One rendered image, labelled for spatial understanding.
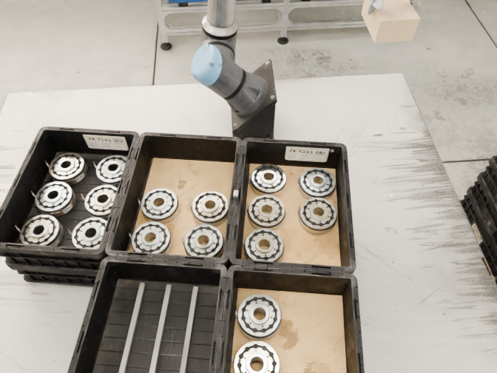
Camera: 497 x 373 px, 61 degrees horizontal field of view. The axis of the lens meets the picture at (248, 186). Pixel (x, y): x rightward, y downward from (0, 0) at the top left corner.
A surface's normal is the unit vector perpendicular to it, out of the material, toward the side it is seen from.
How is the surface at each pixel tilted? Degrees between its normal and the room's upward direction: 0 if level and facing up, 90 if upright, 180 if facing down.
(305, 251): 0
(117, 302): 0
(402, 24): 89
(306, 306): 0
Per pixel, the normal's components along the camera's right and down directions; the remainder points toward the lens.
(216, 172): 0.00, -0.58
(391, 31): 0.10, 0.80
